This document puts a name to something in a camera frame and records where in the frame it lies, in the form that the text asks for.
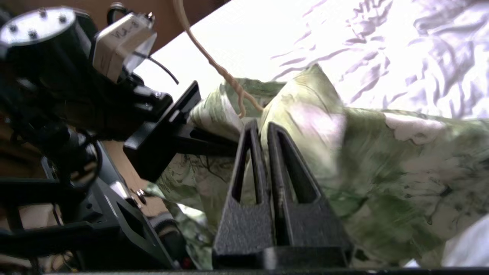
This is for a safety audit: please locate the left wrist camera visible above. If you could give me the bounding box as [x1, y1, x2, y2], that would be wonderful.
[92, 12, 157, 84]

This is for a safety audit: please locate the beige cord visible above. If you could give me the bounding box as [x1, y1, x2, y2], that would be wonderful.
[172, 0, 265, 118]

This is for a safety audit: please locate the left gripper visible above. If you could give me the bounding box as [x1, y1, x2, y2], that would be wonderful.
[90, 73, 240, 183]

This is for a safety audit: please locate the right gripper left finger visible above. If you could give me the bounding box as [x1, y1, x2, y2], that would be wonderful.
[212, 121, 273, 256]

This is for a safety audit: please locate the black cable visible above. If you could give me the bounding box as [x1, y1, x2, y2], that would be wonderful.
[134, 52, 180, 85]

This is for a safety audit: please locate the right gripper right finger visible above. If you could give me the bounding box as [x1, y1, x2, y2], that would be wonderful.
[267, 122, 353, 253]

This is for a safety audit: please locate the white bed sheet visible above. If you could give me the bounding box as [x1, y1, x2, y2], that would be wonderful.
[134, 0, 489, 268]

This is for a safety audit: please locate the green patterned shirt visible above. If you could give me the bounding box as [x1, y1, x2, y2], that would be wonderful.
[147, 63, 489, 270]

